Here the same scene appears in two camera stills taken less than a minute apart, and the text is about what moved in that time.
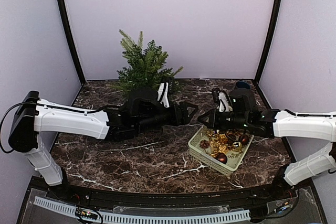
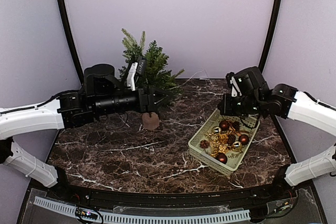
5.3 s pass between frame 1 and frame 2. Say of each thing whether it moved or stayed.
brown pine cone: stayed
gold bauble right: stayed
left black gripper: moved
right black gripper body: moved
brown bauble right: stayed
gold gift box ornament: stayed
